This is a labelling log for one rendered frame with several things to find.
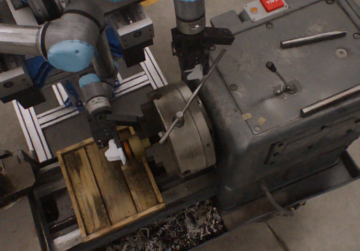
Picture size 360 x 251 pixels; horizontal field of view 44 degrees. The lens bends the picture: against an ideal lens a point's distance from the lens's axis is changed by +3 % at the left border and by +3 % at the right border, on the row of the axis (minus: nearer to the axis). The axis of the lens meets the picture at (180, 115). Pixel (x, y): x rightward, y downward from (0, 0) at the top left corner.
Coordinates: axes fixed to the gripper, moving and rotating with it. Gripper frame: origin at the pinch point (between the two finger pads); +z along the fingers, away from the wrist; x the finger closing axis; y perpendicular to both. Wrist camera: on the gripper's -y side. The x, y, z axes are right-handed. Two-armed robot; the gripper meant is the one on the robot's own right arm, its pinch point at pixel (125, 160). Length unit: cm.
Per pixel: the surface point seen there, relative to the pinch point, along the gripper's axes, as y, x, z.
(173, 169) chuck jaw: -13.5, 1.8, 9.7
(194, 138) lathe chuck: -22.3, 11.8, 6.4
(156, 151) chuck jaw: -10.5, 1.7, 1.8
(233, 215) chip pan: -34, -54, 20
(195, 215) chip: -19, -52, 15
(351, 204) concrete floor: -105, -109, 28
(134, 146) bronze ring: -4.5, 3.6, -1.8
